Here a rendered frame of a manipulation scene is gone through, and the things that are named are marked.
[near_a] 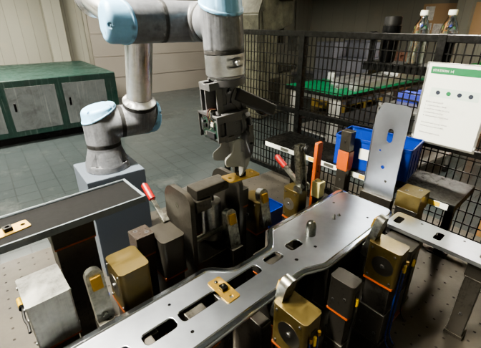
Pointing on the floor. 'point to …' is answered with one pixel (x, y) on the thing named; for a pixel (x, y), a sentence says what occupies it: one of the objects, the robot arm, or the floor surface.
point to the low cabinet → (49, 98)
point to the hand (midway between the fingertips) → (240, 167)
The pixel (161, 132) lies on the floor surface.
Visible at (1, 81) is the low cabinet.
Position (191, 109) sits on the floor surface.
